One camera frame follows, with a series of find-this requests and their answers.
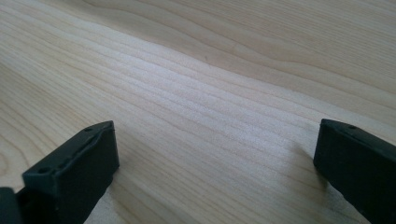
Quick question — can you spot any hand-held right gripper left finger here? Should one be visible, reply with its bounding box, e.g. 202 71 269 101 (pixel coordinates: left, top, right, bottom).
21 120 120 224

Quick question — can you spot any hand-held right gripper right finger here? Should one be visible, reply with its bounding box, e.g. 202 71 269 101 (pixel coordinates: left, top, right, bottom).
313 118 396 224

